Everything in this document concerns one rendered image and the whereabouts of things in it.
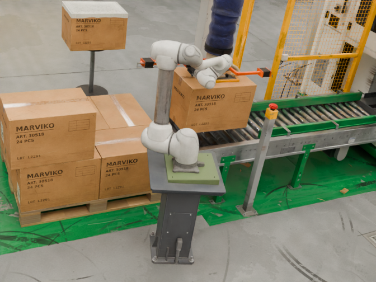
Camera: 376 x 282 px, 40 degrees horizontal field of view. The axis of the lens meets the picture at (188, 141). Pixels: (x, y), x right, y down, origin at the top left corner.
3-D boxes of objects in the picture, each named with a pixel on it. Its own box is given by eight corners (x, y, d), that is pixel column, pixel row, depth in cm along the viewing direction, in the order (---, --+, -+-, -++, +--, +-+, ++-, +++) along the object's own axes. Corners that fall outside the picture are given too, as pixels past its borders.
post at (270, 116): (247, 207, 450) (273, 107, 399) (252, 211, 445) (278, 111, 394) (241, 208, 447) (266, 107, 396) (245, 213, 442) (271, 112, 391)
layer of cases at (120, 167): (127, 128, 506) (130, 93, 486) (167, 188, 433) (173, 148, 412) (0, 142, 454) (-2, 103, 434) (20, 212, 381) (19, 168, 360)
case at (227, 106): (222, 105, 464) (232, 65, 444) (246, 127, 435) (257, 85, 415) (163, 110, 437) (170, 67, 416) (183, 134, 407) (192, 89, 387)
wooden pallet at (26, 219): (126, 141, 514) (127, 128, 507) (165, 201, 440) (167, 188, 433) (0, 156, 462) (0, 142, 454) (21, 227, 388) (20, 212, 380)
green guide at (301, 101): (353, 95, 554) (356, 88, 550) (360, 100, 547) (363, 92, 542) (227, 108, 485) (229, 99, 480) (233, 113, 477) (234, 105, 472)
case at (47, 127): (79, 131, 413) (80, 87, 393) (94, 158, 384) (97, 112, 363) (1, 140, 386) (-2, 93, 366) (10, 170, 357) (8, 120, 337)
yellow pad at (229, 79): (233, 76, 422) (234, 70, 420) (239, 81, 415) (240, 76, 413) (197, 78, 407) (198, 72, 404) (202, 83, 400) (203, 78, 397)
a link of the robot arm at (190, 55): (205, 51, 329) (185, 47, 331) (201, 41, 311) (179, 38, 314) (201, 70, 327) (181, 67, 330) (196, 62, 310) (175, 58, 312)
